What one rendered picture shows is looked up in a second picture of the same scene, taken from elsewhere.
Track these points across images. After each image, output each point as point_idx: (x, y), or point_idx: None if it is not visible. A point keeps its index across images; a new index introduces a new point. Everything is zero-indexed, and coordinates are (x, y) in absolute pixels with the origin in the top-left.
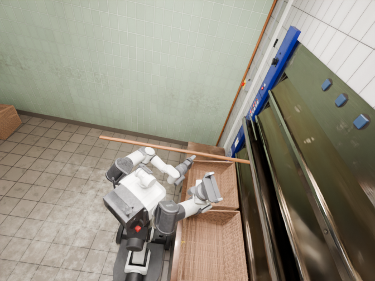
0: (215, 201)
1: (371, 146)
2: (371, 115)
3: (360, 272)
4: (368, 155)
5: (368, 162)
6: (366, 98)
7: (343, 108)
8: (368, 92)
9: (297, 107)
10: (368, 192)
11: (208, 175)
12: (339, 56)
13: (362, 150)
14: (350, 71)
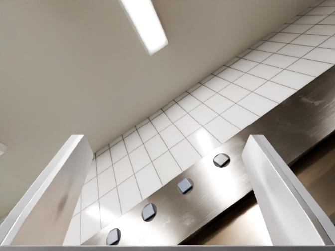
0: (295, 176)
1: (175, 202)
2: (147, 201)
3: (332, 211)
4: (183, 206)
5: (190, 205)
6: (131, 206)
7: (123, 234)
8: (127, 204)
9: None
10: (221, 207)
11: (59, 198)
12: (70, 236)
13: (176, 212)
14: (95, 222)
